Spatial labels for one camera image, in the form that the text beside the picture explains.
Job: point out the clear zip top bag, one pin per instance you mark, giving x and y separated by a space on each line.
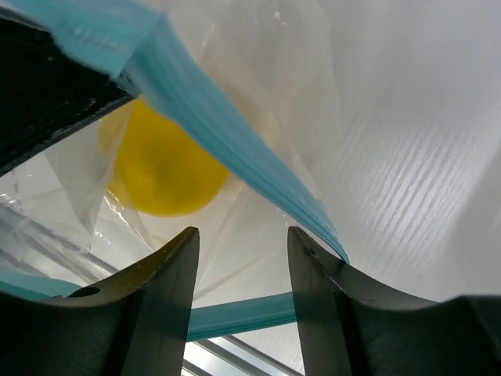
159 66

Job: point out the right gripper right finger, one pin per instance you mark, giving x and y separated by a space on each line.
352 324

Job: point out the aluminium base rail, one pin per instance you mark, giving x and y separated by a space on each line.
227 355

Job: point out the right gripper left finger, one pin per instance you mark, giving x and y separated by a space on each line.
134 322

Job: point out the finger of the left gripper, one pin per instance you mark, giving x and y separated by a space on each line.
45 96

